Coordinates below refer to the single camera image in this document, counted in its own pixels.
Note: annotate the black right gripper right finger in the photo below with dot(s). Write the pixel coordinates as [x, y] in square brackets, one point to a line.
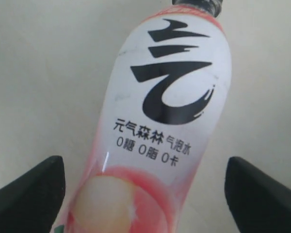
[258, 203]

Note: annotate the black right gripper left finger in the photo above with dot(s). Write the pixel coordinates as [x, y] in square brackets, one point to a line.
[31, 203]

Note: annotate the pink peach soda bottle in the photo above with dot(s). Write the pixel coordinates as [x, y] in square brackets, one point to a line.
[165, 96]

